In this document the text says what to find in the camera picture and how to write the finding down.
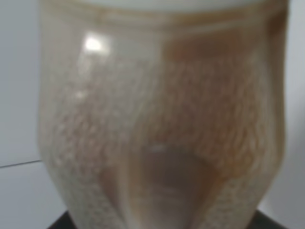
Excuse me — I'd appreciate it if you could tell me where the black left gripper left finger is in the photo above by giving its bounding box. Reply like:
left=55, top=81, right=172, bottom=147
left=48, top=211, right=77, bottom=229

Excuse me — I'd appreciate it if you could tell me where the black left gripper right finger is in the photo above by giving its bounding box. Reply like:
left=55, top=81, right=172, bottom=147
left=247, top=210, right=286, bottom=229

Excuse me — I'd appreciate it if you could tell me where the clear drink bottle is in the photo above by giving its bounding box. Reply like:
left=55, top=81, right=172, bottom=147
left=38, top=0, right=289, bottom=229

